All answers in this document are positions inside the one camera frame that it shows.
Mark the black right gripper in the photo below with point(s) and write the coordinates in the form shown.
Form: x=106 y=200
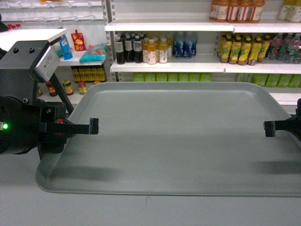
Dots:
x=293 y=127

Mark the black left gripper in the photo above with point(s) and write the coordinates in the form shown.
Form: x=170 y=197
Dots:
x=53 y=125

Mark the grey-silver rectangular tray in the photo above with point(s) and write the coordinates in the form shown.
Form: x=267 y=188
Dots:
x=176 y=138

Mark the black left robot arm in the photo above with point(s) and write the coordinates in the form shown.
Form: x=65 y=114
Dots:
x=33 y=104

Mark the red-lid sauce jar right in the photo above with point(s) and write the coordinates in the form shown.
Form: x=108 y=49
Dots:
x=82 y=87

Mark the red snack pouch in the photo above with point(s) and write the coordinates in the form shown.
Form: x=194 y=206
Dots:
x=78 y=41

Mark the teal snack bag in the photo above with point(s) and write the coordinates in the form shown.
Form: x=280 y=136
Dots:
x=94 y=53

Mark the dark tea bottle left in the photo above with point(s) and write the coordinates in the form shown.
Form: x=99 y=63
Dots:
x=119 y=49

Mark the dark tea bottle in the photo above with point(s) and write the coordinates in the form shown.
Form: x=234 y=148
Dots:
x=138 y=49
x=129 y=49
x=119 y=49

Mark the dark tea bottle middle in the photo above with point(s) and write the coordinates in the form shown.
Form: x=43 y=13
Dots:
x=129 y=49

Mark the dark tea bottle right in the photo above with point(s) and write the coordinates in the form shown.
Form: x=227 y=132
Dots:
x=138 y=49

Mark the rear yellow juice bottle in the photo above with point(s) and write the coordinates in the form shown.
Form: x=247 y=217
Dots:
x=145 y=49

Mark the yellow juice bottle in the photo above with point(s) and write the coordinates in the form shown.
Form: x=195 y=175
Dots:
x=163 y=51
x=145 y=49
x=151 y=52

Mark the white slotted shelf upright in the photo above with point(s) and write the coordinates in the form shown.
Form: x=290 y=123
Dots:
x=108 y=17

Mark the front yellow juice bottle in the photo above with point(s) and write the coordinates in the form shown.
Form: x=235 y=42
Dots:
x=151 y=52

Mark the blue water bottle right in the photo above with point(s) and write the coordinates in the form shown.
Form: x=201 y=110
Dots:
x=190 y=42

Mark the blue water bottle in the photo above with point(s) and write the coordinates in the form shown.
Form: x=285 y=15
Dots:
x=190 y=42
x=178 y=42

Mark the white upper shelf board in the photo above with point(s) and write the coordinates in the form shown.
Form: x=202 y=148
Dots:
x=168 y=25

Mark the orange juice bottle right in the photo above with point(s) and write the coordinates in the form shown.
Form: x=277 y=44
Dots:
x=256 y=11

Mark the blue water bottle left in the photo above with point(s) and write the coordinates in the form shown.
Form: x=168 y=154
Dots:
x=178 y=42

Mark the right yellow juice bottle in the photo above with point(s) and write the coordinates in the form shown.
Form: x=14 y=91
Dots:
x=163 y=51

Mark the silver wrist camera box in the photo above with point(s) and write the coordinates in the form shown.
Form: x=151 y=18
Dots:
x=46 y=66

